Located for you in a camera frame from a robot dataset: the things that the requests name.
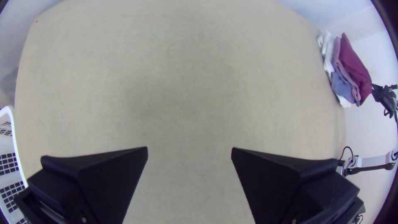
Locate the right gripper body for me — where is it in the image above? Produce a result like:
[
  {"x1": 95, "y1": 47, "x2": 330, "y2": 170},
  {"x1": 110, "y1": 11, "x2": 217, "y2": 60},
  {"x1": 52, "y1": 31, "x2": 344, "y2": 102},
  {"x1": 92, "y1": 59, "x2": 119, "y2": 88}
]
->
[{"x1": 371, "y1": 83, "x2": 398, "y2": 119}]

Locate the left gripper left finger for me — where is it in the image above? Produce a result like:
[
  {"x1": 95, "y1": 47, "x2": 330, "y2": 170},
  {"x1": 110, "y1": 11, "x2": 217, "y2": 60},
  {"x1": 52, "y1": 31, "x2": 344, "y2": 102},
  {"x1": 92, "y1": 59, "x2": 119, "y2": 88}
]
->
[{"x1": 27, "y1": 146, "x2": 149, "y2": 224}]

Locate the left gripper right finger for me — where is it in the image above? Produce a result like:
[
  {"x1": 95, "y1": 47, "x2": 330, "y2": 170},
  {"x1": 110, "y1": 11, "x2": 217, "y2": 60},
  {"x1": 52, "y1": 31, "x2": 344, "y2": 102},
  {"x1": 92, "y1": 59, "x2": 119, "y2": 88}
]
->
[{"x1": 231, "y1": 147, "x2": 361, "y2": 224}]

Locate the maroon t-shirt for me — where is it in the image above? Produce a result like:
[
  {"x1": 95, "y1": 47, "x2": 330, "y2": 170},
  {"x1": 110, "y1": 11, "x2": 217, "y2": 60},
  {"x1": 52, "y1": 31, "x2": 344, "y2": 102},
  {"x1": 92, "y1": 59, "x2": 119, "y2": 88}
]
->
[{"x1": 338, "y1": 32, "x2": 373, "y2": 105}]

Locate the pile of folded clothes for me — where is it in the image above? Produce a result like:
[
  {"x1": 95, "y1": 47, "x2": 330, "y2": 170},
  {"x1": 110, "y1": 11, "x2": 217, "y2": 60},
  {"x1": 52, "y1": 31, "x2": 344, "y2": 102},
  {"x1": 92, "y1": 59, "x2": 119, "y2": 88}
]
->
[{"x1": 317, "y1": 30, "x2": 362, "y2": 108}]

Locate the white laundry basket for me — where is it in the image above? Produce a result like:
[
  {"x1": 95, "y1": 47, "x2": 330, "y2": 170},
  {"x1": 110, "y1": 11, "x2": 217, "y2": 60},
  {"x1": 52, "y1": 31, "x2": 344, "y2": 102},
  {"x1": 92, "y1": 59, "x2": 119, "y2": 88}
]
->
[{"x1": 0, "y1": 105, "x2": 30, "y2": 224}]

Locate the black cable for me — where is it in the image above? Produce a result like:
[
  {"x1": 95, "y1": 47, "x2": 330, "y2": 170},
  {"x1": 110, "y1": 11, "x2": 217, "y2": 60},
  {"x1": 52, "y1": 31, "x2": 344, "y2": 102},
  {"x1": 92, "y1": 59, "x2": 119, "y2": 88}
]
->
[{"x1": 340, "y1": 146, "x2": 356, "y2": 168}]

